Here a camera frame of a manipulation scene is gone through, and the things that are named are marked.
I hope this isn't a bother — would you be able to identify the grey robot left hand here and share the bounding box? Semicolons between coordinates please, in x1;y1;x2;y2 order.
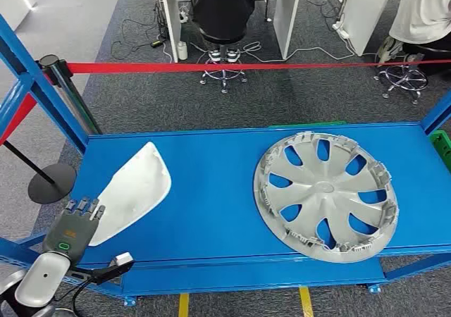
42;196;107;263

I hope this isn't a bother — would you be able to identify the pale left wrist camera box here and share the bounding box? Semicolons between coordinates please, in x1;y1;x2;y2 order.
92;252;135;286

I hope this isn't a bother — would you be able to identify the white desk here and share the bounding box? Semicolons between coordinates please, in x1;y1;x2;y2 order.
155;0;304;63
343;0;400;57

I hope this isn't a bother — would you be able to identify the blue metal shelf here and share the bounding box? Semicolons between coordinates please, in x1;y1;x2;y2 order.
0;13;451;306

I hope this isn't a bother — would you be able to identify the black stanchion post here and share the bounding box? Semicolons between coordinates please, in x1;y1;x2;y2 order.
39;54;103;136

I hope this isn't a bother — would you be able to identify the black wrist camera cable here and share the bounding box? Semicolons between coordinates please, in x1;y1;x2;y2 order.
53;277;96;317

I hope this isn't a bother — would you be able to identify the grey wheel hubcap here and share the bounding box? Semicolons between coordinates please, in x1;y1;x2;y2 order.
252;130;400;264

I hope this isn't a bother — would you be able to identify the black stanchion with round base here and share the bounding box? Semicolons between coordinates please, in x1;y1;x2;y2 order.
3;139;77;205

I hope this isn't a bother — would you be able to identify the person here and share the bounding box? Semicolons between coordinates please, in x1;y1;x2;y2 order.
376;0;451;66
191;0;256;64

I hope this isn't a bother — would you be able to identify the white plastic car part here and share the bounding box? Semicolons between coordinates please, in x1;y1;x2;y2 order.
88;142;172;247

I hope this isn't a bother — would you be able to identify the white power strip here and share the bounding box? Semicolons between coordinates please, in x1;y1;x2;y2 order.
332;20;350;40

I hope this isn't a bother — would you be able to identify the green plastic crate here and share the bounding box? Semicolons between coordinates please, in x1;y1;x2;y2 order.
428;129;451;173

